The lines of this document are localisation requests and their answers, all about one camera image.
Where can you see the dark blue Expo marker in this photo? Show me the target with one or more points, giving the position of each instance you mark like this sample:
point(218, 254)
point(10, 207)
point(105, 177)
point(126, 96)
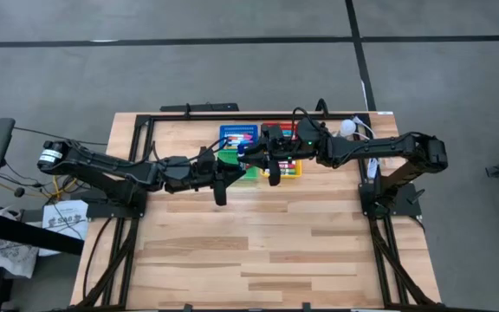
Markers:
point(241, 150)

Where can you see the pink Expo marker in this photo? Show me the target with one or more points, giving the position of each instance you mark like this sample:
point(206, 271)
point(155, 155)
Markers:
point(288, 164)

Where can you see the black power strip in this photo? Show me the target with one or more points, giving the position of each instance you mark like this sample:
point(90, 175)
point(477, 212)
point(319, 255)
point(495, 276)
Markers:
point(215, 107)

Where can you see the dark green Expo marker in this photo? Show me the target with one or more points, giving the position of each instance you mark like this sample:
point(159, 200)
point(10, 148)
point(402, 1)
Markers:
point(288, 171)

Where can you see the green plastic basket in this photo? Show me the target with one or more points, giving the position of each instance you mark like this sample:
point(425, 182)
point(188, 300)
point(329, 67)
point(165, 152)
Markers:
point(253, 174)

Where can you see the white printed paper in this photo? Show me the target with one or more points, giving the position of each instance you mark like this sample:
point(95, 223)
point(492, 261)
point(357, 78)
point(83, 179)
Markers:
point(65, 223)

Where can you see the small pink cap marker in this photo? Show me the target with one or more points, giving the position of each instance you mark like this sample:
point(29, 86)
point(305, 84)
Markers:
point(245, 139)

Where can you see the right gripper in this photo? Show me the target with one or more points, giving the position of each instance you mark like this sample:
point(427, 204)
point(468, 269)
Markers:
point(306, 149)

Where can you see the blue plastic basket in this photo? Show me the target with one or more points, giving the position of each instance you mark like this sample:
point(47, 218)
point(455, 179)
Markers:
point(232, 129)

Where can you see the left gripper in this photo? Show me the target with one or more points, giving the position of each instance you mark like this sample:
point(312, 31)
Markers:
point(184, 175)

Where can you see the brass lamp with white bulb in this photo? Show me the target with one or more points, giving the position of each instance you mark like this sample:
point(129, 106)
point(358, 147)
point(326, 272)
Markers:
point(347, 127)

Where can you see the yellow plastic basket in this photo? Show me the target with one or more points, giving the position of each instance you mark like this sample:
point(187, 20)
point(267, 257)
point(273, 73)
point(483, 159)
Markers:
point(299, 169)

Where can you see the small blue cap marker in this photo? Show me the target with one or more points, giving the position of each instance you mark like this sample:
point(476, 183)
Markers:
point(234, 142)

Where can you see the white sticker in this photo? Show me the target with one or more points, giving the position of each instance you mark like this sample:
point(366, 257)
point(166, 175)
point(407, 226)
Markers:
point(386, 113)

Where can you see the black beam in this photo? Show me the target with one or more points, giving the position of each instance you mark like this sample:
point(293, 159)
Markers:
point(28, 234)

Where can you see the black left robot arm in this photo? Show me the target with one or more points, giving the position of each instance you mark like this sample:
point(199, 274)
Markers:
point(102, 164)

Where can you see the black curved bracket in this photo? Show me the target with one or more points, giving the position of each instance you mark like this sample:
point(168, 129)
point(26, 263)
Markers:
point(321, 100)

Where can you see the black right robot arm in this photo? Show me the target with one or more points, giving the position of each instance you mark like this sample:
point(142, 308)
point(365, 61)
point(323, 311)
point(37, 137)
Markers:
point(384, 147)

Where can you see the red plastic basket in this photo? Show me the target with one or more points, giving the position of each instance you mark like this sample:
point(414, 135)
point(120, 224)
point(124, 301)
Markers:
point(290, 125)

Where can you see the white plastic bag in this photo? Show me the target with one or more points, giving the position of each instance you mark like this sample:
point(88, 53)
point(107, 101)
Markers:
point(13, 260)

